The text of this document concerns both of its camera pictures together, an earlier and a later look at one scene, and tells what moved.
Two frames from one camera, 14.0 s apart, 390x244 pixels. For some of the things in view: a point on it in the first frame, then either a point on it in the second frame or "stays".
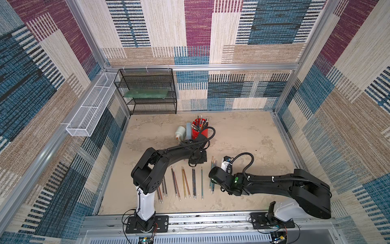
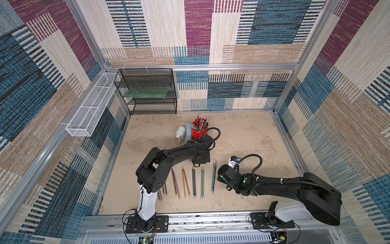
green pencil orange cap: [212, 167] to [203, 183]
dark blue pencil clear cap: [193, 182] stays
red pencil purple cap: [187, 182] stays
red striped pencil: [160, 195] stays
